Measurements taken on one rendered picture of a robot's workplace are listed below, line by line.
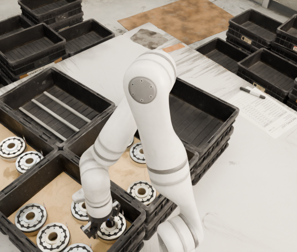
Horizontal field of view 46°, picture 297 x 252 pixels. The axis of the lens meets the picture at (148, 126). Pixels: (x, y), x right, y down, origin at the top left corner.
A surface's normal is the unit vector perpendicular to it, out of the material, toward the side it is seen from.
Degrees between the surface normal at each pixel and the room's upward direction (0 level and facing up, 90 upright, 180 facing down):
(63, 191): 0
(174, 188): 75
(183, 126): 0
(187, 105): 0
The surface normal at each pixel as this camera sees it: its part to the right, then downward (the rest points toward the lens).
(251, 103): 0.03, -0.68
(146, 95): -0.18, 0.54
